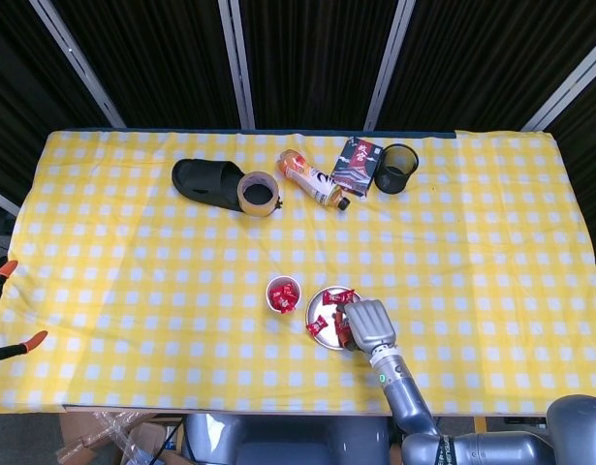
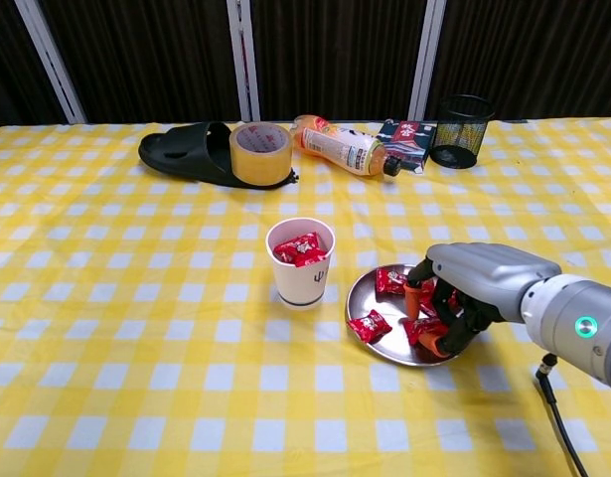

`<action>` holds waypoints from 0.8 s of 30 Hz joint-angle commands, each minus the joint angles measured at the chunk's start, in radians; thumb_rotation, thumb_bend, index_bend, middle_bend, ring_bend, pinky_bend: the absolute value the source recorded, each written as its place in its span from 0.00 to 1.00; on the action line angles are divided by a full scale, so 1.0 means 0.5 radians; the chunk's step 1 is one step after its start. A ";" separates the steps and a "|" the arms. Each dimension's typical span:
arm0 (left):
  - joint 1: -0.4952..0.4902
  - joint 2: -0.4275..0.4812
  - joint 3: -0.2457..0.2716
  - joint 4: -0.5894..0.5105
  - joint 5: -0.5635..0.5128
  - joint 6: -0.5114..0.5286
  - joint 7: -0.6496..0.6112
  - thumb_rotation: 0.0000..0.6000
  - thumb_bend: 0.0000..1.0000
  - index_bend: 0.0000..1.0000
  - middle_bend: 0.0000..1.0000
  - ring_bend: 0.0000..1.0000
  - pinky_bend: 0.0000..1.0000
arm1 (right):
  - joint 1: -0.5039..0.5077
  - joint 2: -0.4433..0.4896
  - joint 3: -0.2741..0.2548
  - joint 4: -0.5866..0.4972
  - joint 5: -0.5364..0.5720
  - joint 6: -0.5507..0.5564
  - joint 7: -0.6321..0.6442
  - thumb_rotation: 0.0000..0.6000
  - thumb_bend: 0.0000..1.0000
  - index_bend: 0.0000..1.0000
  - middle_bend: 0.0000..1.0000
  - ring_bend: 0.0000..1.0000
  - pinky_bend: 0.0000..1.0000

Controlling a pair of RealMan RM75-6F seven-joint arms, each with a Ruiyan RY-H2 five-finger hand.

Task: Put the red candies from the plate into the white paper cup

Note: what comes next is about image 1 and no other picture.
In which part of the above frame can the white metal frame post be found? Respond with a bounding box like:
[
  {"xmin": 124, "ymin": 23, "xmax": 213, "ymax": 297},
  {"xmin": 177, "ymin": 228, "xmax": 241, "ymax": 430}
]
[
  {"xmin": 28, "ymin": 0, "xmax": 128, "ymax": 129},
  {"xmin": 217, "ymin": 0, "xmax": 257, "ymax": 130},
  {"xmin": 363, "ymin": 0, "xmax": 418, "ymax": 131},
  {"xmin": 521, "ymin": 36, "xmax": 596, "ymax": 133},
  {"xmin": 0, "ymin": 186, "xmax": 21, "ymax": 218}
]

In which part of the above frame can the clear packing tape roll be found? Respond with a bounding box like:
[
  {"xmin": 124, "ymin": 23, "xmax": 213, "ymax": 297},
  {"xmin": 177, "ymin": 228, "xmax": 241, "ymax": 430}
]
[{"xmin": 236, "ymin": 171, "xmax": 281, "ymax": 218}]

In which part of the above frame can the round silver metal plate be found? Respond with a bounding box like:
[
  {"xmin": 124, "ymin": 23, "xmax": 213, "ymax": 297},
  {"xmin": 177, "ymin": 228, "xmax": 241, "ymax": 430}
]
[{"xmin": 305, "ymin": 285, "xmax": 361, "ymax": 350}]

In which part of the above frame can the dark box with red print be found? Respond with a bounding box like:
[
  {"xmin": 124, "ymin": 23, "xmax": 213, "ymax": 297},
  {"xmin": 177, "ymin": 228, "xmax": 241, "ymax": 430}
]
[{"xmin": 329, "ymin": 137, "xmax": 384, "ymax": 198}]

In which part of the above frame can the black pleated curtain panel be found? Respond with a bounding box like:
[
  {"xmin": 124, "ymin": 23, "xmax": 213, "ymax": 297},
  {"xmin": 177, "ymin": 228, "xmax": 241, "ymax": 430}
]
[
  {"xmin": 0, "ymin": 0, "xmax": 115, "ymax": 195},
  {"xmin": 237, "ymin": 0, "xmax": 400, "ymax": 131},
  {"xmin": 52, "ymin": 0, "xmax": 245, "ymax": 130},
  {"xmin": 544, "ymin": 62, "xmax": 596, "ymax": 285},
  {"xmin": 378, "ymin": 0, "xmax": 596, "ymax": 131}
]

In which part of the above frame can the brown cardboard box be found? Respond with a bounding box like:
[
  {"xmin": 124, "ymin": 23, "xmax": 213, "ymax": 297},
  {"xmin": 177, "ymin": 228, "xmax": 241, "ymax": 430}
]
[{"xmin": 54, "ymin": 411, "xmax": 185, "ymax": 465}]

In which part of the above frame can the black rubber slipper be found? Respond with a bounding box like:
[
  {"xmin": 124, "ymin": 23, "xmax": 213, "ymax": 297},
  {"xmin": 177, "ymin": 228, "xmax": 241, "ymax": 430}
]
[{"xmin": 171, "ymin": 158, "xmax": 245, "ymax": 213}]

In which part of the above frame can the thin black floor cable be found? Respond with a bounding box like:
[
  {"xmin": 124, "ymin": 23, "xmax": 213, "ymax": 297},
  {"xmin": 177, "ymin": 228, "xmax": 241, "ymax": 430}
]
[{"xmin": 151, "ymin": 417, "xmax": 185, "ymax": 459}]

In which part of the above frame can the yellow white checked tablecloth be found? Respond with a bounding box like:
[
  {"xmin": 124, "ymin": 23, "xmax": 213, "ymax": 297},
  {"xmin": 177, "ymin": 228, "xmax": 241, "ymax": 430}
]
[{"xmin": 0, "ymin": 128, "xmax": 596, "ymax": 417}]

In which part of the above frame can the orange drink plastic bottle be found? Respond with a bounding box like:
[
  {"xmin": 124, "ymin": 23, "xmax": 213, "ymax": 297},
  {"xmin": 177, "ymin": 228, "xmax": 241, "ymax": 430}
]
[{"xmin": 276, "ymin": 148, "xmax": 352, "ymax": 212}]

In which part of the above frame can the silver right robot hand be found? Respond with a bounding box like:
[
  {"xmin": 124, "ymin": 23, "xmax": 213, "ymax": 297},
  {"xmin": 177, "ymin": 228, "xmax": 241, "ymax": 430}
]
[{"xmin": 333, "ymin": 298, "xmax": 398, "ymax": 357}]

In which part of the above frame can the clear plastic wrap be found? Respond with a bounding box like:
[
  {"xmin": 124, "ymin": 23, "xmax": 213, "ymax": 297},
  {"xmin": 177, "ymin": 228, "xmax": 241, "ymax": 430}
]
[{"xmin": 54, "ymin": 411, "xmax": 156, "ymax": 465}]

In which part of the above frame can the white paper cup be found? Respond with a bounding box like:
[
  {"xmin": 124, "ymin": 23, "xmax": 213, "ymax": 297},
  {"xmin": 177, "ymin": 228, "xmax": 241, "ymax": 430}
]
[{"xmin": 266, "ymin": 274, "xmax": 303, "ymax": 315}]

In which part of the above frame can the grey robot torso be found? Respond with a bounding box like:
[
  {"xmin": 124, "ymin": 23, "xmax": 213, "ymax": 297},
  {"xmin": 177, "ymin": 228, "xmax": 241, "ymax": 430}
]
[{"xmin": 180, "ymin": 414, "xmax": 392, "ymax": 465}]

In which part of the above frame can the black mesh pen holder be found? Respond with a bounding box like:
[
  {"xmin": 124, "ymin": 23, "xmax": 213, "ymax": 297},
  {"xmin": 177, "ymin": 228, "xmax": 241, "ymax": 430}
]
[{"xmin": 373, "ymin": 143, "xmax": 421, "ymax": 195}]

